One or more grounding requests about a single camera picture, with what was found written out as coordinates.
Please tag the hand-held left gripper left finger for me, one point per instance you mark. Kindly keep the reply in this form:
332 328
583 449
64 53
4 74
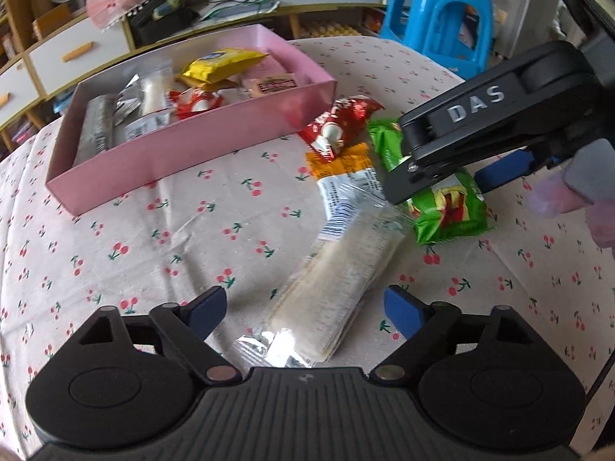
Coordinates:
206 308

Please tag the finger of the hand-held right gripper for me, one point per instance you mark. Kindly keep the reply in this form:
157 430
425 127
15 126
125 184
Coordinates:
408 182
504 170

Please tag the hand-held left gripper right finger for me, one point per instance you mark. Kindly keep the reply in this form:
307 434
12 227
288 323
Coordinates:
401 309

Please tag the green snack packet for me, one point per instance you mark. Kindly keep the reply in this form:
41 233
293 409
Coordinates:
447 206

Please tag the long clear cracker packet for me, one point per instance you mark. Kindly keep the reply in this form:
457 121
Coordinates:
336 259

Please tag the pink cardboard box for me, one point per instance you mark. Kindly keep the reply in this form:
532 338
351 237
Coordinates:
202 153

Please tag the red foil snack packet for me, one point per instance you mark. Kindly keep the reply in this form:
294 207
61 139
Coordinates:
338 125
194 103

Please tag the person's right hand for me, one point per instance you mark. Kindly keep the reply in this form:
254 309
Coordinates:
596 177

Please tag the grey refrigerator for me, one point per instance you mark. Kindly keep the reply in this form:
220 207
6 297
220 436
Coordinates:
526 5

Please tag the blue plastic stool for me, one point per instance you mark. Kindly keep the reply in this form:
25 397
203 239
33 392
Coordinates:
432 14

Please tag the beige packet dark red label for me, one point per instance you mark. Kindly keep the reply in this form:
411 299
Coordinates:
271 85

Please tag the yellow egg tray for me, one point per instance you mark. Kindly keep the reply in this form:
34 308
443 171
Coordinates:
329 30

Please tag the silver long snack packet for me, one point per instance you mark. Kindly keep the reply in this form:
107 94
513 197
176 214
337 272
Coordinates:
96 127

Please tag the yellow snack packet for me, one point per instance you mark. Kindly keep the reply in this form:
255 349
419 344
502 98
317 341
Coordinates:
218 65

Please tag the white long snack packet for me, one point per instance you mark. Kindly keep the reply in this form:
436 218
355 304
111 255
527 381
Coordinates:
156 86

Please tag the stack of papers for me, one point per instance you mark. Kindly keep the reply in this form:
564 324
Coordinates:
235 2

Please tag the white cabinet drawer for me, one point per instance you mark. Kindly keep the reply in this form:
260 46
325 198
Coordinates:
79 55
17 93

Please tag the wooden low cabinet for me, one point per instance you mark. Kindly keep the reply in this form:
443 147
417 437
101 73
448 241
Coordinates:
96 43

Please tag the black bag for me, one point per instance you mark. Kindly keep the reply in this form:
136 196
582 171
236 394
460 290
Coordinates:
161 17

